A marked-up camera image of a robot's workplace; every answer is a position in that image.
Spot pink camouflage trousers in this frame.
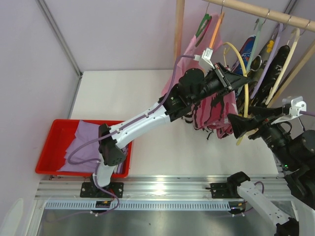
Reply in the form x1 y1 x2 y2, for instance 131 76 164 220
182 92 238 139

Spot mint green hanger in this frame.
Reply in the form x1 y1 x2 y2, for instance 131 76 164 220
246 18 263 73

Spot cream hanger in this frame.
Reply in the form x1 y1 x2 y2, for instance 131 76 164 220
265 28 300 106

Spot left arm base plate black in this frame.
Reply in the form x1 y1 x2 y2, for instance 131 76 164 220
80 182 124 198

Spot plain pink garment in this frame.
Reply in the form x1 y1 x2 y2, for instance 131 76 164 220
173 13 220 86

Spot white slotted cable duct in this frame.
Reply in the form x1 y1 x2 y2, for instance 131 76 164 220
45 200 231 211

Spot red plastic bin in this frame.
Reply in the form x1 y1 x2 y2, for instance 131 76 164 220
34 119 133 178

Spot purple folded garment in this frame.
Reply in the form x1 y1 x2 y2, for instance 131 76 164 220
57 119 128 175

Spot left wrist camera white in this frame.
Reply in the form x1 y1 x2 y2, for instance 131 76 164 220
194 48 214 72

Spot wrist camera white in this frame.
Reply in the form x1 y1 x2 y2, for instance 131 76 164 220
282 96 307 120
194 48 214 72

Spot aluminium mounting rail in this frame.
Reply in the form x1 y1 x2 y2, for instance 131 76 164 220
35 176 293 201

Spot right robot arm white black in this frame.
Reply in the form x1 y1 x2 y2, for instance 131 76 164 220
226 105 315 236

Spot blue patterned trousers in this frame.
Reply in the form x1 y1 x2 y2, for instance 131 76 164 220
231 35 256 74

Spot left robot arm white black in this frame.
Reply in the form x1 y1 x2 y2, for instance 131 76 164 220
93 62 249 188

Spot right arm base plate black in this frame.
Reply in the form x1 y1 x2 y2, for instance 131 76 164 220
209 182 241 199

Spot olive camouflage trousers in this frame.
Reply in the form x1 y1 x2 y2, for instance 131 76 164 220
249 40 275 82

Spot orange hanger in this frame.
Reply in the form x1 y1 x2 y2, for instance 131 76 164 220
209 12 224 50

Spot black patterned trousers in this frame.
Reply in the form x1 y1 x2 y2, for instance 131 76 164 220
251 45 290 107

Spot yellow hanger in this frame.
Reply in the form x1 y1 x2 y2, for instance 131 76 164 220
222 42 252 146

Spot purple hanger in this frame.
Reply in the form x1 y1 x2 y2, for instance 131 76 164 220
250 23 284 99

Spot wooden clothes rack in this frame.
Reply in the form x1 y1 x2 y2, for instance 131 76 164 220
181 0 315 110

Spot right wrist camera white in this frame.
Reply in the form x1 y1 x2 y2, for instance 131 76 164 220
282 96 307 120

